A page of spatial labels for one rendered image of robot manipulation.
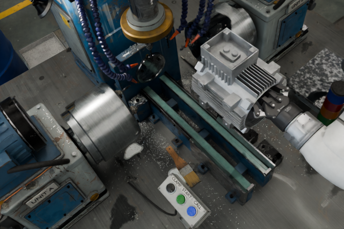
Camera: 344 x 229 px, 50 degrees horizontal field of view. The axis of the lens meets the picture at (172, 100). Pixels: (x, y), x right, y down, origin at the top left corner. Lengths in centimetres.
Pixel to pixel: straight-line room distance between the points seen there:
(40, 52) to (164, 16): 158
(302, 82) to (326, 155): 72
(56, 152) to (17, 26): 247
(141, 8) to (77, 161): 52
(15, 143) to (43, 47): 165
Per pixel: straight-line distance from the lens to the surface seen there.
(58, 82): 190
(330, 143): 93
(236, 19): 149
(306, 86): 161
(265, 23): 154
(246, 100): 96
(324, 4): 337
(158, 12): 124
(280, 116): 96
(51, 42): 273
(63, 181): 127
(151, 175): 152
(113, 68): 140
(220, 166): 137
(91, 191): 143
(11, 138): 113
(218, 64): 98
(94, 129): 127
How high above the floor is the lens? 219
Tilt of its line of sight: 56 degrees down
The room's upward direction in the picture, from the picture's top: 11 degrees counter-clockwise
